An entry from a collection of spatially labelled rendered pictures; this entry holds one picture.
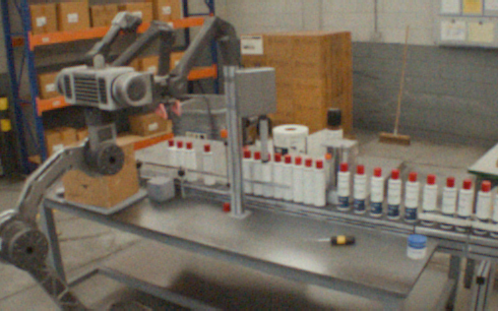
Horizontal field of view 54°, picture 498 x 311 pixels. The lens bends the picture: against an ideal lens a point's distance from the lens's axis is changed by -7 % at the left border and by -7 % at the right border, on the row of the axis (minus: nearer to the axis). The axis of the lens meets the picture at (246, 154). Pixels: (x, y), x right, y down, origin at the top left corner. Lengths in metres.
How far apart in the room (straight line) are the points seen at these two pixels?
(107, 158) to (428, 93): 5.10
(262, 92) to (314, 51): 3.61
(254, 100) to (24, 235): 1.08
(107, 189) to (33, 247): 0.53
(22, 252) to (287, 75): 4.40
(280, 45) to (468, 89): 2.35
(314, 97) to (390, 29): 1.63
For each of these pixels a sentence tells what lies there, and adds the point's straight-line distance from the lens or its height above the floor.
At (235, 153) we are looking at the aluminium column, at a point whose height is 1.12.
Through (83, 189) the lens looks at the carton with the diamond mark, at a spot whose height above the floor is 0.93.
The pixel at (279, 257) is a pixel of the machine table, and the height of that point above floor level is 0.83.
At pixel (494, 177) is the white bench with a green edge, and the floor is 0.78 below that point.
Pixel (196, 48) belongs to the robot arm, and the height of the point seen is 1.57.
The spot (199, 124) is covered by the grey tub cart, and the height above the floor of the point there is 0.66.
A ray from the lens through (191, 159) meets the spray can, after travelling 2.62.
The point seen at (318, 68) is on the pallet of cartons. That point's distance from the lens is 5.75.
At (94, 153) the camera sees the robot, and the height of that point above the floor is 1.17.
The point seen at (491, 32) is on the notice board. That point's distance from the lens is 6.27.
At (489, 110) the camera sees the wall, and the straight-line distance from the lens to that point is 6.51.
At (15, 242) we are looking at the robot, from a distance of 2.10.
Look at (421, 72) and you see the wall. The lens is 6.75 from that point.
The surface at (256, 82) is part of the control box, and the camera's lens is 2.16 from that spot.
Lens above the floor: 1.74
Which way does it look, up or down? 16 degrees down
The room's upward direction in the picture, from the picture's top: 3 degrees counter-clockwise
